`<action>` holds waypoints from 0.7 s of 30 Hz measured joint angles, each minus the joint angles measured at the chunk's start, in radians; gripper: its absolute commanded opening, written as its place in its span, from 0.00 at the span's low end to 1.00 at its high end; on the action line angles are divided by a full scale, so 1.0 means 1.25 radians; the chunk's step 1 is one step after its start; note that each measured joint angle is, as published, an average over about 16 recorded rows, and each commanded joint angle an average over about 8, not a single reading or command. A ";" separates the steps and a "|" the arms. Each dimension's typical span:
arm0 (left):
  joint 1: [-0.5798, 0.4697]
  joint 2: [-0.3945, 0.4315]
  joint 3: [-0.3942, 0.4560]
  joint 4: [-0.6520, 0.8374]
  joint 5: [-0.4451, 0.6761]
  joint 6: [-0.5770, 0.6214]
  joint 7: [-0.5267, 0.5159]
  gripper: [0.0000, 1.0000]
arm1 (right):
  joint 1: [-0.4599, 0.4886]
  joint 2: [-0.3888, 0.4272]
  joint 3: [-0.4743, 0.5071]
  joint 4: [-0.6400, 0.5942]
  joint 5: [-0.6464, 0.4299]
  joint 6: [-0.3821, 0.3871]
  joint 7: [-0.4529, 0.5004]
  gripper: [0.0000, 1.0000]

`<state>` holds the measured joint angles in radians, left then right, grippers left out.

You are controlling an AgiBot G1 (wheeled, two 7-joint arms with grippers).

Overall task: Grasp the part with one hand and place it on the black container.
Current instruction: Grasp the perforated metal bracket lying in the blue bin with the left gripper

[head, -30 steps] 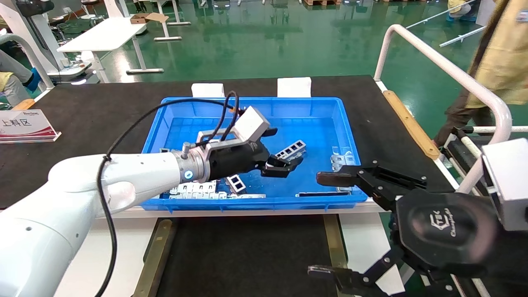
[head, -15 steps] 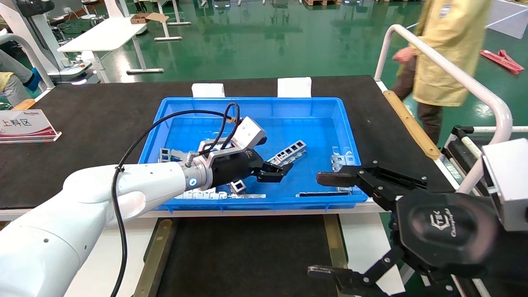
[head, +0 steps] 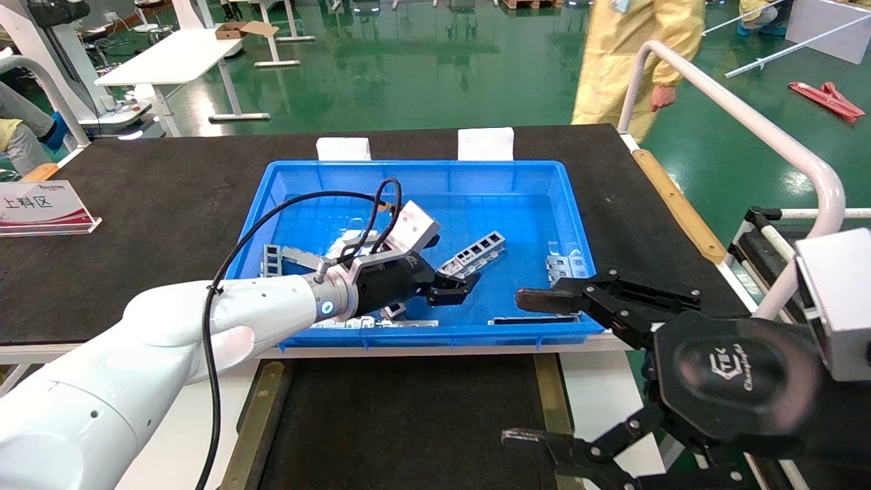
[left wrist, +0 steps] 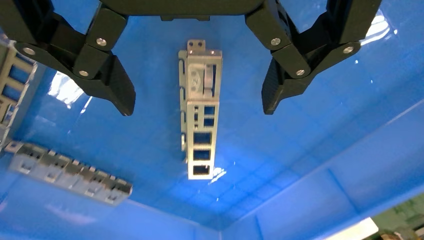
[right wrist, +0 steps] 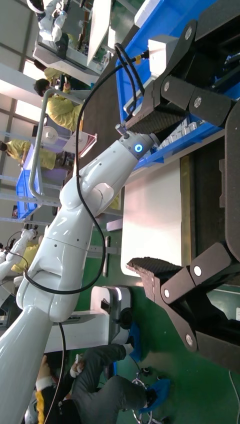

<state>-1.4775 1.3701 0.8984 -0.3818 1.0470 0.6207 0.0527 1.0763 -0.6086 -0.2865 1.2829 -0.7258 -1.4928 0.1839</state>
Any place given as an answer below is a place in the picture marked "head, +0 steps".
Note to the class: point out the open cardboard box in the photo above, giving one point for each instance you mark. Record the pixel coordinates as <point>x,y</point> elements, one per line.
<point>235,30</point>

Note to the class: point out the red object on floor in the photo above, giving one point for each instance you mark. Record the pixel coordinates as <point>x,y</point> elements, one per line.
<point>827,99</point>

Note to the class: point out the crouching person blue shoe covers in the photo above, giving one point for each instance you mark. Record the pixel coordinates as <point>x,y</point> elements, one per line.
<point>762,17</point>

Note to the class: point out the white horizontal tube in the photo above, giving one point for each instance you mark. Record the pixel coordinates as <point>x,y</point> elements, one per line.
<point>837,213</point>

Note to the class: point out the long flat metal strip part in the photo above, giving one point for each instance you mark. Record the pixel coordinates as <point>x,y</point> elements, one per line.
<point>408,323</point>

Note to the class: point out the black container tray brass rims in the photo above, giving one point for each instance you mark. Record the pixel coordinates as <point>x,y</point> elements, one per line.
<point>408,422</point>

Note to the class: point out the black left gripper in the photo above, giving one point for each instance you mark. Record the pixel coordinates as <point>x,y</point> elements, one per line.
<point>391,282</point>

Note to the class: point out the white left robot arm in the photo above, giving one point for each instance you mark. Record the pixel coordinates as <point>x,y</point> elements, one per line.
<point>102,408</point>

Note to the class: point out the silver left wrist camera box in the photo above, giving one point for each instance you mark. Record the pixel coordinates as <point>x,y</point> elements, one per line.
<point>415,228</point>

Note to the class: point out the grey solid metal bar part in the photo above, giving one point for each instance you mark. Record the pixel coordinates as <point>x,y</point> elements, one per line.
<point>299,256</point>

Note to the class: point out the small folded metal bracket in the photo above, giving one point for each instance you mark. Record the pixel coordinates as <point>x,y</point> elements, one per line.
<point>565,267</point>

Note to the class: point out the white table with T-legs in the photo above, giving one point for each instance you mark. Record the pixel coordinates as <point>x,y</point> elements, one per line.
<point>170,58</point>

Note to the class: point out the white curved tube railing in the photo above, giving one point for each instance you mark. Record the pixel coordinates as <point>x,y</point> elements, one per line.
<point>54,88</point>

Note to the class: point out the walking person in yellow coat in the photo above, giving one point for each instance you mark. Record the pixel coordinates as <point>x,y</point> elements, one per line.
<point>633,41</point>

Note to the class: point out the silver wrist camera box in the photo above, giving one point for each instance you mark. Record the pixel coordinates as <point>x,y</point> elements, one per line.
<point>415,228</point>
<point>837,306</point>

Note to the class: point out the acrylic sign with red print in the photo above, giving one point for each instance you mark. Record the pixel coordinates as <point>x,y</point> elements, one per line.
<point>41,207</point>

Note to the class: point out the long tan wooden bar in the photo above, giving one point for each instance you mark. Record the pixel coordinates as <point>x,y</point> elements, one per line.
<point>680,207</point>

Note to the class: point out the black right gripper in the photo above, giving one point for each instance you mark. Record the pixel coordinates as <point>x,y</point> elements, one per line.
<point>735,381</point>

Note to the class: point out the blue plastic bin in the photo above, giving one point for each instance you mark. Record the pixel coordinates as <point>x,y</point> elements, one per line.
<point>476,197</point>

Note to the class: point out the white board panel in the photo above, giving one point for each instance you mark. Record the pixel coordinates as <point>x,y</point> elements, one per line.
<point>830,27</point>

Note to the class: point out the wooden pallet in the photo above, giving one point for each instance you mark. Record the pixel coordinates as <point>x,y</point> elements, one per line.
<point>531,4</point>

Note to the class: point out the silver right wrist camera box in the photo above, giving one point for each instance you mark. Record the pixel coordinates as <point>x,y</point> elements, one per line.
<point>837,306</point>

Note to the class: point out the white table legs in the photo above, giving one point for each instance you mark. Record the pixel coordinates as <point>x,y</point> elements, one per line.
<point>270,37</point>

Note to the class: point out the black cart frame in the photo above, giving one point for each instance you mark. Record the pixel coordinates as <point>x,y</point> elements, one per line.
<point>748,245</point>

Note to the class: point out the long white floor bar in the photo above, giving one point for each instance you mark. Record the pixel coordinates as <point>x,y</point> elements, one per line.
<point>742,19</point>
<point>796,47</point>

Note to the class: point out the dark thin metal strip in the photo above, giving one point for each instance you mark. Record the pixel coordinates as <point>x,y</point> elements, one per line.
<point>537,319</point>

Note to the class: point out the white robot with black head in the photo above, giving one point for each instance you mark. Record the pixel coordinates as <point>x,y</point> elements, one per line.
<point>41,41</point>

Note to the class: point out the orange wooden bar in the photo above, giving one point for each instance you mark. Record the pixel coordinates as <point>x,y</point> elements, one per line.
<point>41,173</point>

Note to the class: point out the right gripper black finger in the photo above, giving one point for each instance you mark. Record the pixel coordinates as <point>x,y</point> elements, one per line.
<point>544,299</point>

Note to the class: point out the grey metal ladder bracket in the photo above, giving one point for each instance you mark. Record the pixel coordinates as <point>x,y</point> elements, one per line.
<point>490,257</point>
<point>273,260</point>
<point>395,313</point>

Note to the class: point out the white foam block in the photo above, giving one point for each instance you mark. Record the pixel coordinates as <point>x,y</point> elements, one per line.
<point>486,144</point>
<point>343,150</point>

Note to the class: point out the round stool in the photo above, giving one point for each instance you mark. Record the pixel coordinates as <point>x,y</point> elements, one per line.
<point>153,13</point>

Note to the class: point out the person with blue glove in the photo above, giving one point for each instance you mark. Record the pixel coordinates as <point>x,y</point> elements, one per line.
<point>20,136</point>

